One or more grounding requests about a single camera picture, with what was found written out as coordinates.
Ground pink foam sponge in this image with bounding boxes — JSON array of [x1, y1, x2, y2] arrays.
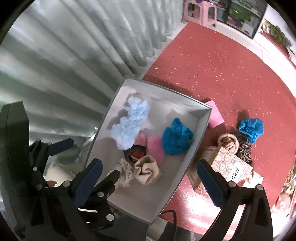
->
[[146, 136, 165, 165], [206, 100, 224, 128]]

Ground pink plastic stool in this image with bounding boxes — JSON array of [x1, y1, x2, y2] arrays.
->
[[182, 1, 217, 27]]

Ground light blue fluffy cloth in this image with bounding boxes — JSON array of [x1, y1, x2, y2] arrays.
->
[[110, 96, 151, 150]]

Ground white red printed carton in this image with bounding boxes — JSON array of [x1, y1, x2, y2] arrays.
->
[[242, 170, 264, 188]]

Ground pink knitted sock roll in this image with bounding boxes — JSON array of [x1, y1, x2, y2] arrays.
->
[[123, 133, 147, 163]]

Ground black cable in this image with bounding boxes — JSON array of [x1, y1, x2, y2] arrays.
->
[[160, 209, 178, 235]]

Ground red speckled table cloth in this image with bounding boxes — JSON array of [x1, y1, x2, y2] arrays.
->
[[142, 21, 296, 235]]

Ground pink knitted scrunchie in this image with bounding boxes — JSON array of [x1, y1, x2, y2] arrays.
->
[[217, 133, 239, 154]]

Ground white polka dot scarf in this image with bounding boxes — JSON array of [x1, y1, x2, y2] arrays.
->
[[108, 158, 134, 189]]

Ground dark display cabinet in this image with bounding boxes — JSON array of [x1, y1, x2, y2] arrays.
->
[[215, 0, 267, 39]]

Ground grey pleated curtain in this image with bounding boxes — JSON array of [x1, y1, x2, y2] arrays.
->
[[0, 0, 186, 209]]

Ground leopard print cloth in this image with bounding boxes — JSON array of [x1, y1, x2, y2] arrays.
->
[[234, 133, 253, 166]]

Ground cluttered goods on shelf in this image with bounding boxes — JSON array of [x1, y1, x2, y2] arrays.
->
[[260, 20, 295, 67]]

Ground beige sock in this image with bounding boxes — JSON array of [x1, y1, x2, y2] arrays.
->
[[133, 155, 161, 185]]

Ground white open storage box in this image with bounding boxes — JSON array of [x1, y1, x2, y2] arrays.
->
[[85, 77, 212, 225]]

